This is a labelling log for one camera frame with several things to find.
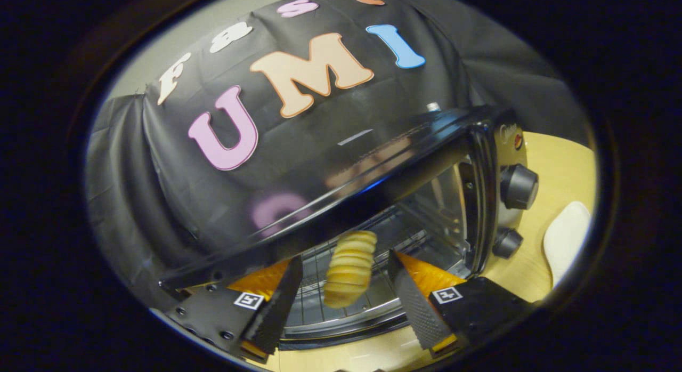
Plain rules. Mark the black toaster oven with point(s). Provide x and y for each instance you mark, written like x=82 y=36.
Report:
x=373 y=164

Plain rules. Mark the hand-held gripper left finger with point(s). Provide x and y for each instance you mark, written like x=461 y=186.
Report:
x=274 y=308

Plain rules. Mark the white plate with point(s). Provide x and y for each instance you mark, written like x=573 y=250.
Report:
x=565 y=239

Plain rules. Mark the black backdrop cloth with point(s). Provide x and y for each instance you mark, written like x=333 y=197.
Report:
x=128 y=175

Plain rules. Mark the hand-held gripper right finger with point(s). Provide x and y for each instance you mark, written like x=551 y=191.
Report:
x=415 y=308

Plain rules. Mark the pale ridged croissant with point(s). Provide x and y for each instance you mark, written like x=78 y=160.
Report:
x=349 y=271

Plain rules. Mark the clear plastic bottle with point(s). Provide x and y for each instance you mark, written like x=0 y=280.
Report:
x=433 y=106

